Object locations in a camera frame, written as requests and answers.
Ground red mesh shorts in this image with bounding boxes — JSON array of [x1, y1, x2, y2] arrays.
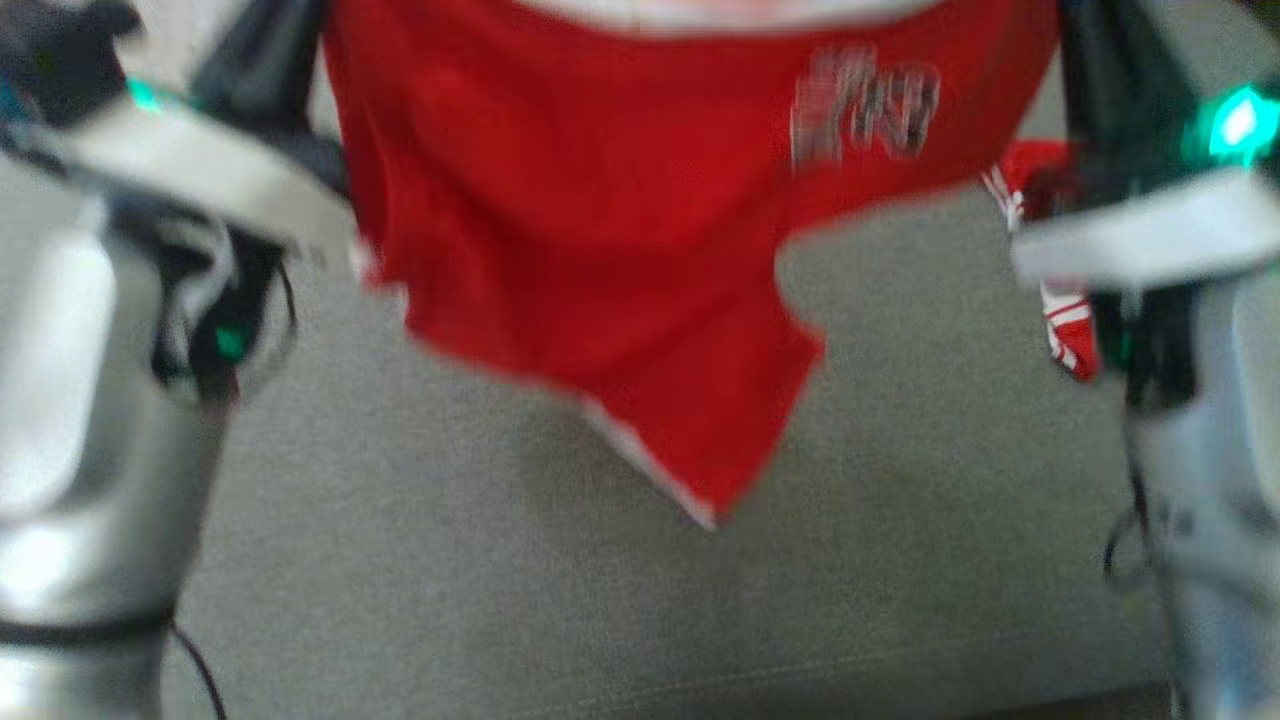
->
[[321, 0, 1062, 532]]

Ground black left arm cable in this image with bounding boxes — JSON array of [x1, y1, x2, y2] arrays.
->
[[164, 618, 231, 720]]

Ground grey fabric sofa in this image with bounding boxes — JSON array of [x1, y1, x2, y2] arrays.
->
[[130, 0, 1280, 720]]

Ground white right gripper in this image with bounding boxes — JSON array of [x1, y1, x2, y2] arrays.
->
[[1008, 0, 1280, 413]]

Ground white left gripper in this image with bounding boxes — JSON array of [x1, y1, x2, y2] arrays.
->
[[25, 0, 363, 401]]

